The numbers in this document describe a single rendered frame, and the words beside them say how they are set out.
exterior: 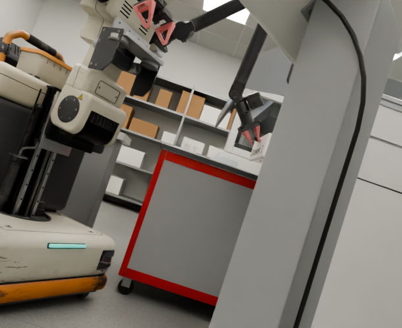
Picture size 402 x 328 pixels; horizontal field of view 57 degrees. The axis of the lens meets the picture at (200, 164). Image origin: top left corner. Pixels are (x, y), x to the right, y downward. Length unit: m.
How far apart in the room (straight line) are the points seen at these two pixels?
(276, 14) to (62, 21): 6.01
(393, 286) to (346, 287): 0.15
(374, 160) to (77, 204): 1.52
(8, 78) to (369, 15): 1.23
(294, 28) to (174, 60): 5.43
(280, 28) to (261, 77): 1.90
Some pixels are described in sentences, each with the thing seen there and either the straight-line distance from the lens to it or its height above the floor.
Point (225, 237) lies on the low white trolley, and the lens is 1.86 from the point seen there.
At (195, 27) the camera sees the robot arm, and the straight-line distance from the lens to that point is 1.69.
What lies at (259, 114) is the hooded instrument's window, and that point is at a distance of 2.64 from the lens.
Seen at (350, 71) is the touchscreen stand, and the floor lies 0.86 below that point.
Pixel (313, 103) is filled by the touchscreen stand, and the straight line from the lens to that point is 0.68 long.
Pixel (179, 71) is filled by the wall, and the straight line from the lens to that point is 6.13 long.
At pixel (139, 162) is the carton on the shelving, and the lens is 5.44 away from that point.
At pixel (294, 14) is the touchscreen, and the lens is 0.79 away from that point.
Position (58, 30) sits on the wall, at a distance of 6.63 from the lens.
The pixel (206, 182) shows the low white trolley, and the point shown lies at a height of 0.64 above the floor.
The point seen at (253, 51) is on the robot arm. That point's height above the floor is 1.23.
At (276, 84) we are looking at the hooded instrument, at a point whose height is 1.46.
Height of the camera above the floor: 0.60
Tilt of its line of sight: 4 degrees up
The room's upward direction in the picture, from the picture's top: 19 degrees clockwise
